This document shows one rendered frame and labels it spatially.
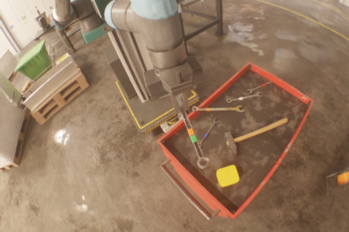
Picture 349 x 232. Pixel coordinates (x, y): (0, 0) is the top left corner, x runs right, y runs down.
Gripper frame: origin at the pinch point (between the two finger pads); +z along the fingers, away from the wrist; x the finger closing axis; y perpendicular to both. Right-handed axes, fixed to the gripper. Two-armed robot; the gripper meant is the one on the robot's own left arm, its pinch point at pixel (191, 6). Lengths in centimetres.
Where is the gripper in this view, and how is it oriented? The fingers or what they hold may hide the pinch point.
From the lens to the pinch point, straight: 83.4
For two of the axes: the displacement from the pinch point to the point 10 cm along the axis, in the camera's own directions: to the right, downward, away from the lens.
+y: 3.4, 3.4, -8.7
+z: 2.2, 8.8, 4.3
